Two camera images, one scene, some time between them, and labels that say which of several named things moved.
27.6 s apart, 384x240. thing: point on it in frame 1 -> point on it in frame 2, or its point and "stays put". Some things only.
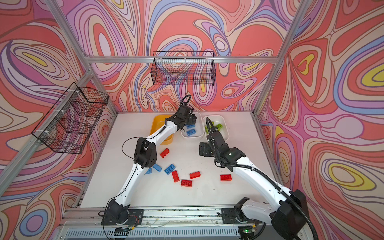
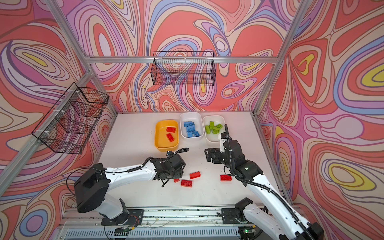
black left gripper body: [190, 120] -> [173, 175]
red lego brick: [186, 183] stays put
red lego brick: [195, 175] stays put
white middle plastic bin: [199, 127] stays put
